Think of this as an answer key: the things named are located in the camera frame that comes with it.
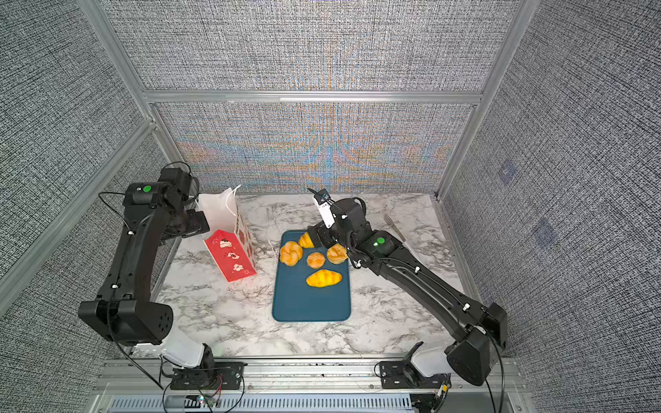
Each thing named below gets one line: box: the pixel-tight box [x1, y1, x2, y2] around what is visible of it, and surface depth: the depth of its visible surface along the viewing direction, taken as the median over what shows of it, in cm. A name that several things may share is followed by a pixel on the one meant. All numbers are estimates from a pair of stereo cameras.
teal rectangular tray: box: [271, 229, 352, 323], surface depth 92 cm
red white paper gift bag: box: [196, 184, 258, 284], surface depth 85 cm
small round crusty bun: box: [306, 252, 326, 270], surface depth 96 cm
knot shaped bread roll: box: [279, 240, 303, 267], surface depth 99 cm
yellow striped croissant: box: [305, 269, 343, 289], surface depth 92 cm
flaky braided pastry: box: [326, 243, 349, 266], surface depth 97 cm
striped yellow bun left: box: [298, 231, 316, 249], surface depth 102 cm
